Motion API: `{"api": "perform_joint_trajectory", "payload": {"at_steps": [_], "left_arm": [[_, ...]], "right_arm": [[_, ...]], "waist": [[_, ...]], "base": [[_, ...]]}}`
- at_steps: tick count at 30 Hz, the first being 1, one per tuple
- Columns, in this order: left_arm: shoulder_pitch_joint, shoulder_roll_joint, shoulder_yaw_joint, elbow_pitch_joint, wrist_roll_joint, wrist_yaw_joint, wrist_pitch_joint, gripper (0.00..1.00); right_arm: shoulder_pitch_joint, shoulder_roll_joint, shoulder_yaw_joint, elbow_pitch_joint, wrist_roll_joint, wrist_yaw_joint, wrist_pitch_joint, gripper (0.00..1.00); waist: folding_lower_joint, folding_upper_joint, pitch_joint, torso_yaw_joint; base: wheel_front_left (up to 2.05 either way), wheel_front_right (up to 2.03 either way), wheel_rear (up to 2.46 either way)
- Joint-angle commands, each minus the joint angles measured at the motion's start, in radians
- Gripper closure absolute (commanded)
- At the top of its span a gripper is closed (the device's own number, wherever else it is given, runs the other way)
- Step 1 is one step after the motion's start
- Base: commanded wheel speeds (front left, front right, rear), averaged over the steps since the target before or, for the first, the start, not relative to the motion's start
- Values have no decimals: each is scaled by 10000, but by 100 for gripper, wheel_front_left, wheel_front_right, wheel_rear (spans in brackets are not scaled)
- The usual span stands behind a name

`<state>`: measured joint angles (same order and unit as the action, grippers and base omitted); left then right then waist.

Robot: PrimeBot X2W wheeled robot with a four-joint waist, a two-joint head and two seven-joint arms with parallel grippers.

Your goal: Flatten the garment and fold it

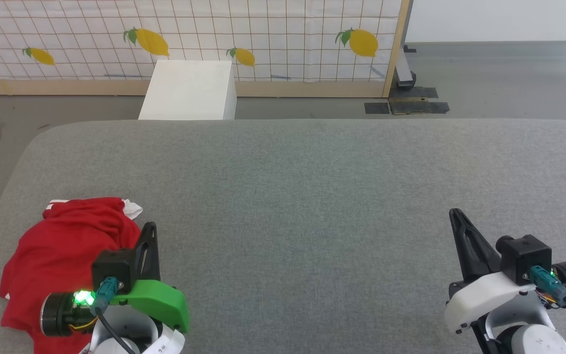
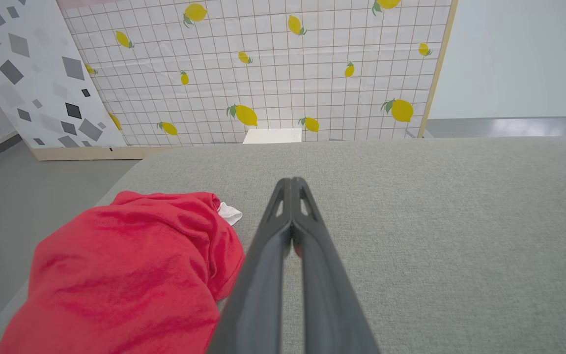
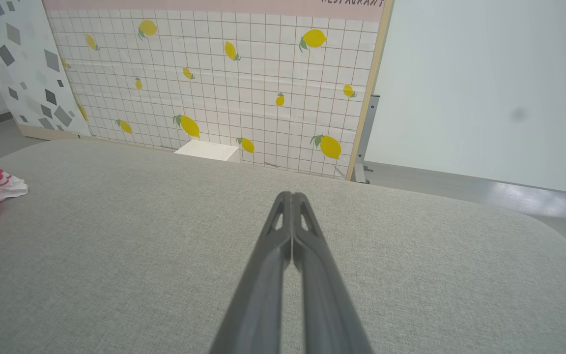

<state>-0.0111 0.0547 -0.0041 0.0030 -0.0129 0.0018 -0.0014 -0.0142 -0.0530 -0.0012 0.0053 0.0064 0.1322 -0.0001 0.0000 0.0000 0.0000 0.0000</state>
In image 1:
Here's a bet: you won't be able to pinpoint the white box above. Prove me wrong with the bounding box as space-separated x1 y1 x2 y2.
138 59 237 120

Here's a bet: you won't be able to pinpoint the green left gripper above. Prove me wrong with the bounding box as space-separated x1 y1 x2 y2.
110 222 191 335

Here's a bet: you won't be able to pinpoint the left black cable teal plug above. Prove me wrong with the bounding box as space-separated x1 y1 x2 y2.
88 276 139 354

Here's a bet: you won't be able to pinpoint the lemon print partition wooden frame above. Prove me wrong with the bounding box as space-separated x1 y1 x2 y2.
0 0 414 98

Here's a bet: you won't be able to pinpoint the grey metal leg with caster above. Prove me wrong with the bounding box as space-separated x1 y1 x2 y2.
393 44 418 90

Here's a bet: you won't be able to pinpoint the long black floor tape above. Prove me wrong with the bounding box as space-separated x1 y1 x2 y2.
389 100 450 115

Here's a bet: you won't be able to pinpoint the black cable teal plug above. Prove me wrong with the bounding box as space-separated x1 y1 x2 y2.
88 276 139 354
529 265 566 336

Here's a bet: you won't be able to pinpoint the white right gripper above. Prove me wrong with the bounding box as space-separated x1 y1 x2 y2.
444 208 559 336

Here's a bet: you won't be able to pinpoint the red basketball jersey white sleeves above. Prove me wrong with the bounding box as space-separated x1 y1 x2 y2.
0 197 144 354

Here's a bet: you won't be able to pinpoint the right black cable teal plug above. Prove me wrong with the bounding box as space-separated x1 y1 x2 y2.
529 265 566 336

